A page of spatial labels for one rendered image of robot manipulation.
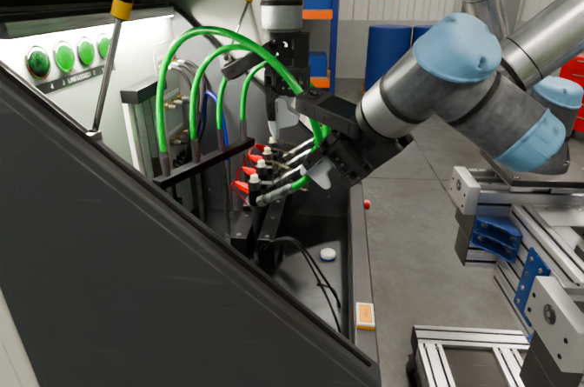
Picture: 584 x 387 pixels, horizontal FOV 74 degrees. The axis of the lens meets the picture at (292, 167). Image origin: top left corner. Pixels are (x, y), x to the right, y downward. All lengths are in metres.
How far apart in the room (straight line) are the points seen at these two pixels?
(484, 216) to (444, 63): 0.84
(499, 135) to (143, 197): 0.42
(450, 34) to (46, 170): 0.49
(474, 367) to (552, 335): 0.92
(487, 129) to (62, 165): 0.50
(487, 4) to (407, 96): 0.66
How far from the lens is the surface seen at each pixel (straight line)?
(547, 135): 0.49
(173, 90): 1.13
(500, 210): 1.23
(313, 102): 0.56
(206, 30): 0.72
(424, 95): 0.44
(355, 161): 0.55
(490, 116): 0.46
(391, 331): 2.06
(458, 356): 1.76
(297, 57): 0.74
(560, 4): 0.62
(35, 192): 0.60
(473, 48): 0.42
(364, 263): 0.86
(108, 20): 0.83
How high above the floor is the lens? 1.48
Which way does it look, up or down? 25 degrees down
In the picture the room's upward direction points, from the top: straight up
